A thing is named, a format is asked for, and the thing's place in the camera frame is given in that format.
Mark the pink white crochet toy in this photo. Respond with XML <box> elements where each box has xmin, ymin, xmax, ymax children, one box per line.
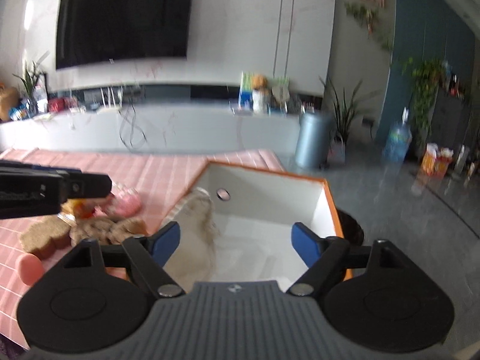
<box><xmin>94</xmin><ymin>183</ymin><xmax>143</xmax><ymax>218</ymax></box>

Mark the yellow snack packet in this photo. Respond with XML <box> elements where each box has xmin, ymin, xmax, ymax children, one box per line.
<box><xmin>60</xmin><ymin>199</ymin><xmax>96</xmax><ymax>219</ymax></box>

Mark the beige cloth bag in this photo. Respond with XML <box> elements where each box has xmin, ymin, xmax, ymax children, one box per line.
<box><xmin>161</xmin><ymin>188</ymin><xmax>221</xmax><ymax>293</ymax></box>

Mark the black wall television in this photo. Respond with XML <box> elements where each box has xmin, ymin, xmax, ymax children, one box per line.
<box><xmin>55</xmin><ymin>0</ymin><xmax>192</xmax><ymax>70</ymax></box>

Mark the grey metal trash bin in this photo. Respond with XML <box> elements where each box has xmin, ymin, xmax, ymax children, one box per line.
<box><xmin>295</xmin><ymin>111</ymin><xmax>335</xmax><ymax>169</ymax></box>

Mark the black round basket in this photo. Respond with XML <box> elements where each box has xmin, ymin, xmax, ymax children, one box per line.
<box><xmin>337</xmin><ymin>208</ymin><xmax>365</xmax><ymax>246</ymax></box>

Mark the black cable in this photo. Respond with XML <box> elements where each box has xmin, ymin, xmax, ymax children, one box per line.
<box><xmin>118</xmin><ymin>89</ymin><xmax>148</xmax><ymax>151</ymax></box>

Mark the pink checkered tablecloth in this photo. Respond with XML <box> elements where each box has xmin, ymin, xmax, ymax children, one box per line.
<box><xmin>1</xmin><ymin>149</ymin><xmax>283</xmax><ymax>348</ymax></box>

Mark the orange snack box on floor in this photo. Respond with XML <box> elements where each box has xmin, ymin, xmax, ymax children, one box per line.
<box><xmin>421</xmin><ymin>143</ymin><xmax>454</xmax><ymax>179</ymax></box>

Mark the brown round vase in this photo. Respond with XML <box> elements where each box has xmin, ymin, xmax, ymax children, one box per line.
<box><xmin>0</xmin><ymin>84</ymin><xmax>20</xmax><ymax>122</ymax></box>

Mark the brown toast plush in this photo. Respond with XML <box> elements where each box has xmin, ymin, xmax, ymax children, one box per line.
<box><xmin>19</xmin><ymin>219</ymin><xmax>71</xmax><ymax>260</ymax></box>

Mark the brown fuzzy plush toy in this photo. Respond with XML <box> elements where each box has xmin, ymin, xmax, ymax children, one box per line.
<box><xmin>69</xmin><ymin>217</ymin><xmax>147</xmax><ymax>246</ymax></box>

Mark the hanging wall plant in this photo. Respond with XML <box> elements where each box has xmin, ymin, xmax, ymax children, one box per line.
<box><xmin>344</xmin><ymin>2</ymin><xmax>393</xmax><ymax>52</ymax></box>

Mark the left potted plant on console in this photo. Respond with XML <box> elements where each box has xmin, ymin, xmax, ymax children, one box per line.
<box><xmin>16</xmin><ymin>62</ymin><xmax>48</xmax><ymax>116</ymax></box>

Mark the white wifi router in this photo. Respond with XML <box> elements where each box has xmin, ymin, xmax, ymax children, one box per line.
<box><xmin>97</xmin><ymin>87</ymin><xmax>124</xmax><ymax>114</ymax></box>

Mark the tall green climbing plant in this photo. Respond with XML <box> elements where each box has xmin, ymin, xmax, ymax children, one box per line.
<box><xmin>402</xmin><ymin>57</ymin><xmax>444</xmax><ymax>149</ymax></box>

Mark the blue water jug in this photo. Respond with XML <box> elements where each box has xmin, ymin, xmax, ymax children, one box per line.
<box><xmin>382</xmin><ymin>107</ymin><xmax>413</xmax><ymax>165</ymax></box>

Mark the white tv console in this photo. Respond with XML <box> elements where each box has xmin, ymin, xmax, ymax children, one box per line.
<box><xmin>1</xmin><ymin>104</ymin><xmax>299</xmax><ymax>155</ymax></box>

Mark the pink foam egg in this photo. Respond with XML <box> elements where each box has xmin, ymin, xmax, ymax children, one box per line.
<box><xmin>16</xmin><ymin>253</ymin><xmax>45</xmax><ymax>286</ymax></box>

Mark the orange white storage box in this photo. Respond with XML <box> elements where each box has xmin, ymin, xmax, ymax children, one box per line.
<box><xmin>172</xmin><ymin>161</ymin><xmax>343</xmax><ymax>290</ymax></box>

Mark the potted plant by bin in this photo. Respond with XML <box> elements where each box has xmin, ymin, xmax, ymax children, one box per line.
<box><xmin>319</xmin><ymin>76</ymin><xmax>380</xmax><ymax>164</ymax></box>

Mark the teddy bear on console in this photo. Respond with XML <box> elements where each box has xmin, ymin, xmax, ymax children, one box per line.
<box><xmin>251</xmin><ymin>74</ymin><xmax>269</xmax><ymax>113</ymax></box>

